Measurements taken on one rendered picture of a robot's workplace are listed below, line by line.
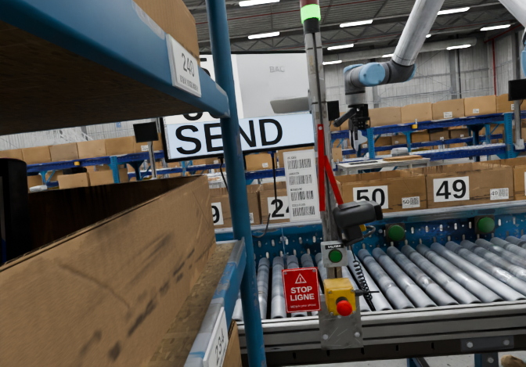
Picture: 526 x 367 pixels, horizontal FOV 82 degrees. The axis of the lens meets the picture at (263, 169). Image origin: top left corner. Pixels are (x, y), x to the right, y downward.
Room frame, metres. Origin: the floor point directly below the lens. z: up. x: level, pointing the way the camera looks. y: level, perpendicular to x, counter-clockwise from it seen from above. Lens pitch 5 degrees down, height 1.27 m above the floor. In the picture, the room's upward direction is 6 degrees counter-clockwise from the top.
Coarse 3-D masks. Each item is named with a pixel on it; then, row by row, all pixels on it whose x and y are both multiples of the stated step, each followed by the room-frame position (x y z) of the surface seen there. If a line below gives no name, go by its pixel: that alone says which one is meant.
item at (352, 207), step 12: (348, 204) 0.80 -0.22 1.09; (360, 204) 0.78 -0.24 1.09; (372, 204) 0.77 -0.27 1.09; (336, 216) 0.77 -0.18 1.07; (348, 216) 0.76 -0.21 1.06; (360, 216) 0.76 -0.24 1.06; (372, 216) 0.76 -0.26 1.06; (348, 228) 0.78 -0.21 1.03; (360, 228) 0.78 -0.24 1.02; (348, 240) 0.78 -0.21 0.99; (360, 240) 0.77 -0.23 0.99
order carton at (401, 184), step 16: (336, 176) 1.70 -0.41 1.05; (352, 176) 1.70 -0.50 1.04; (368, 176) 1.69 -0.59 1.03; (384, 176) 1.69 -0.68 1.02; (400, 176) 1.68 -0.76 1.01; (416, 176) 1.40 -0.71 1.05; (352, 192) 1.41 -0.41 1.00; (400, 192) 1.40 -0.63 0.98; (416, 192) 1.40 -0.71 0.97; (384, 208) 1.41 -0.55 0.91; (400, 208) 1.40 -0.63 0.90; (416, 208) 1.40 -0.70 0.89
